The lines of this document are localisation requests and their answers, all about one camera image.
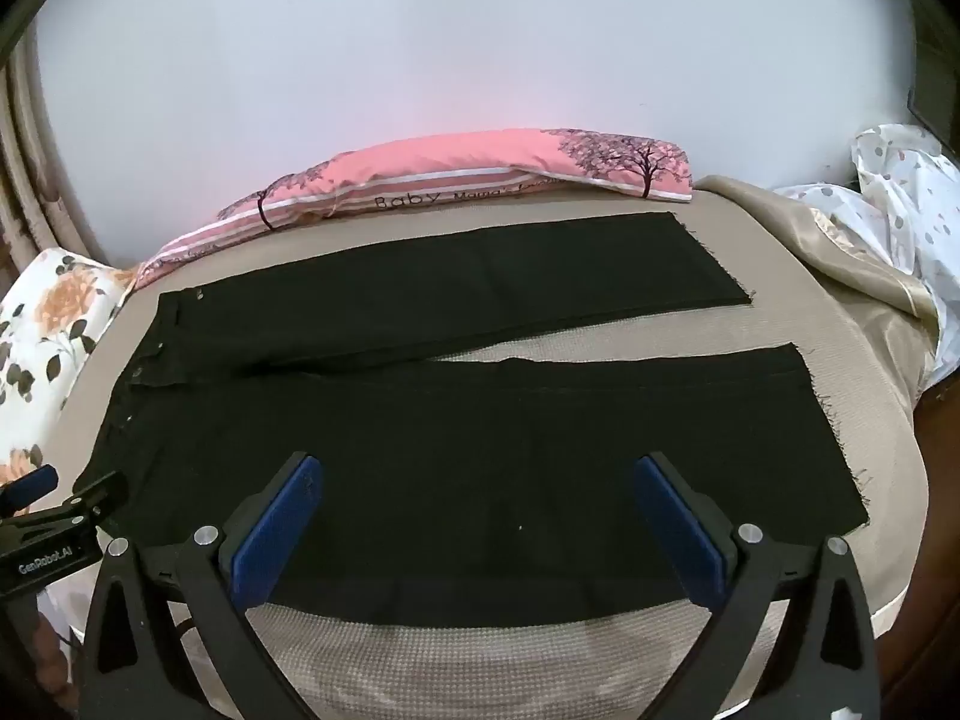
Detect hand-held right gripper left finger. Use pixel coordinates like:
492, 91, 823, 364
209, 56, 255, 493
79, 452, 325, 720

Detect white floral pillow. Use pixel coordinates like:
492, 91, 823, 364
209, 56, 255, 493
0, 247, 140, 492

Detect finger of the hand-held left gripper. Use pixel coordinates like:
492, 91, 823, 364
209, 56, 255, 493
60, 471, 128, 533
0, 465, 59, 518

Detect black pants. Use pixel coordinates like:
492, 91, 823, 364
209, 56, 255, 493
71, 211, 871, 627

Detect beige curtain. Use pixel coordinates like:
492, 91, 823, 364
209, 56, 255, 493
0, 37, 113, 271

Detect pink tree print pillow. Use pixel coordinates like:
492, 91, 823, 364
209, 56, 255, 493
139, 127, 695, 290

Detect beige satin blanket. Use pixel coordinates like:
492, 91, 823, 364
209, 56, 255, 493
697, 176, 946, 391

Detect white dotted blanket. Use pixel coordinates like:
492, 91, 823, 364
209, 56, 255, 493
772, 124, 960, 383

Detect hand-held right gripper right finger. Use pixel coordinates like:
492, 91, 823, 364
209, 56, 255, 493
634, 452, 882, 720

